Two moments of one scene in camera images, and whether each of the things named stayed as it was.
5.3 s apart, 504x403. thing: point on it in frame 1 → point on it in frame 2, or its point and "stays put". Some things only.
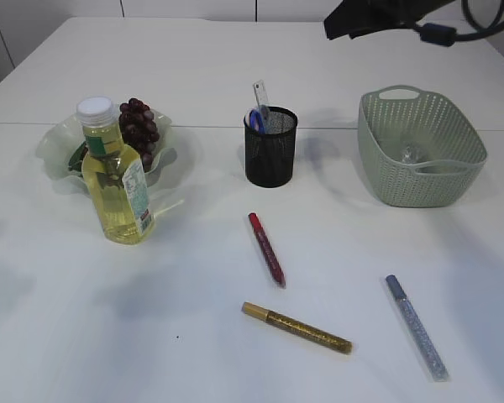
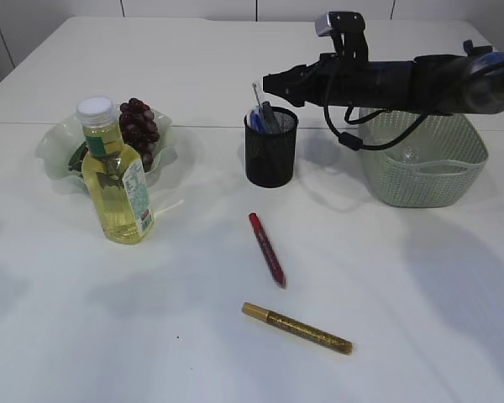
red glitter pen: x=267 y=248 stays put
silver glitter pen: x=429 y=349 → x=270 y=120
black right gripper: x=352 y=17 → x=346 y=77
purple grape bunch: x=139 y=125 stays put
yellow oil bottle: x=118 y=183 stays put
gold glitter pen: x=297 y=327 stays put
